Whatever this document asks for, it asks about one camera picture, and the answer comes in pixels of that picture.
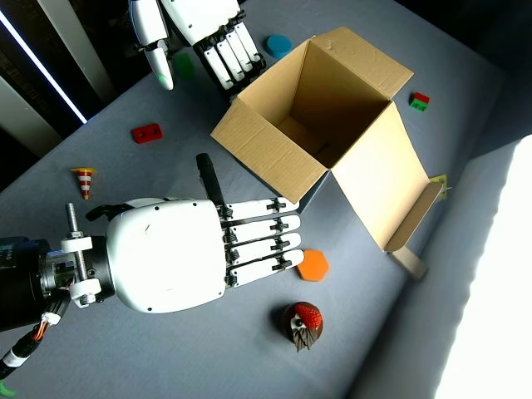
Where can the small yellow flat piece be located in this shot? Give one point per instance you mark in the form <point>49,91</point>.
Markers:
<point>439,180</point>

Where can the thin bright white strip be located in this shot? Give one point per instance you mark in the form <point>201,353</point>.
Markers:
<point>41,64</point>

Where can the open cardboard box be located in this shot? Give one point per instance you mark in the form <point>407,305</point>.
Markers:
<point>374,187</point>

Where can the blue cylinder block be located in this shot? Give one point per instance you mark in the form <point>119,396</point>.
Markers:
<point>278,45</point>

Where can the chocolate cake toy with strawberry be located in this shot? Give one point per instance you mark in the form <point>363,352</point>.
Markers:
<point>305,324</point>

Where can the orange hexagon block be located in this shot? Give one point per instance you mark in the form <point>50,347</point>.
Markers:
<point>312,266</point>

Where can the white vertical beam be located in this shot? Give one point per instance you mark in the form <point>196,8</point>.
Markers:
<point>75,41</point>
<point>21,116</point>

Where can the striped toy traffic cone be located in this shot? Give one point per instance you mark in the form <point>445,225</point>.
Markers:
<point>85,180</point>

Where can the grey table cloth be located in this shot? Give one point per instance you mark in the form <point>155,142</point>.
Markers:
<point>187,353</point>

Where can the red and green toy block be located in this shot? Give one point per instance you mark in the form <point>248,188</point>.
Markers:
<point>419,101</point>

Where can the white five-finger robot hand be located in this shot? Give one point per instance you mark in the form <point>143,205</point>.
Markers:
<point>199,21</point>
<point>166,257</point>

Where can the red block with two holes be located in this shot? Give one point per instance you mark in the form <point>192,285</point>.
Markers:
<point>147,134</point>

